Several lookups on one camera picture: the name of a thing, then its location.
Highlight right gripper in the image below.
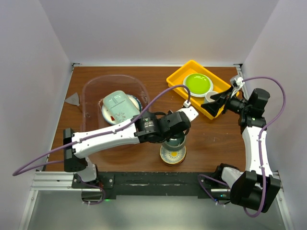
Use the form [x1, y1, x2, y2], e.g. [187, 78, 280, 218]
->
[201, 85, 250, 117]

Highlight teal glazed mug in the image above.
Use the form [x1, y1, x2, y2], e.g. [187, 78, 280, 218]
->
[162, 135, 186, 151]

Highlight yellow rimmed dark bowl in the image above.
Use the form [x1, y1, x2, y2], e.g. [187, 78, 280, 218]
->
[160, 146, 187, 165]

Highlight blue floral plate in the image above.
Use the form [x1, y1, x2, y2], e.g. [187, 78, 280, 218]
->
[130, 95, 142, 112]

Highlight pale green rectangular dish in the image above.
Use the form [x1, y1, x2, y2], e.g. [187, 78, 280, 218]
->
[102, 91, 140, 123]

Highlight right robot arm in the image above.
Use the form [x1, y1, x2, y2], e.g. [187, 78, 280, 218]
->
[201, 88, 281, 213]

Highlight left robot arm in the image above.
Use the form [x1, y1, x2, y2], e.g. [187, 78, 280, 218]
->
[63, 108, 197, 188]

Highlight clear plastic bin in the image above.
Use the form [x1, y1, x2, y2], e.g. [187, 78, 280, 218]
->
[81, 74, 150, 132]

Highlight light blue mug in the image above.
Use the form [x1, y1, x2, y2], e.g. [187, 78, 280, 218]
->
[204, 91, 218, 104]

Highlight pale blue rimmed plate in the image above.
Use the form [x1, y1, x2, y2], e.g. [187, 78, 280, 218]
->
[182, 73, 214, 99]

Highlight lime green plate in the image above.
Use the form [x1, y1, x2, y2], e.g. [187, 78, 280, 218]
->
[184, 73, 212, 94]

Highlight yellow plastic tray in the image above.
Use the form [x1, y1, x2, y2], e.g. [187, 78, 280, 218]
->
[166, 60, 238, 120]

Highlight grey triangular marker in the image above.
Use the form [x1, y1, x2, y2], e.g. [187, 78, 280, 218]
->
[65, 92, 80, 106]

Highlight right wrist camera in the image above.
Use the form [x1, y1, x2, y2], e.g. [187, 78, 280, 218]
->
[230, 75, 244, 91]

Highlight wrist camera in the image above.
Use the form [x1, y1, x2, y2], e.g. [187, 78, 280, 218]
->
[178, 100, 199, 122]
[230, 75, 244, 91]

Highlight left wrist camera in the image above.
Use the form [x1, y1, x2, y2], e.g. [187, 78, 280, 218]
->
[178, 100, 199, 122]

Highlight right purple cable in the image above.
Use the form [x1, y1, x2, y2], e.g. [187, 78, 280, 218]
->
[198, 76, 286, 218]

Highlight purple cable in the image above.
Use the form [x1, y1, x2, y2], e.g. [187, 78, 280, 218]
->
[12, 85, 191, 177]
[198, 76, 286, 218]

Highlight aluminium frame rail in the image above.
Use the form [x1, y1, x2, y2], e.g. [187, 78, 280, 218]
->
[18, 171, 74, 230]

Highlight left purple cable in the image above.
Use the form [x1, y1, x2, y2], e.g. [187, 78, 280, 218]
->
[12, 85, 191, 177]

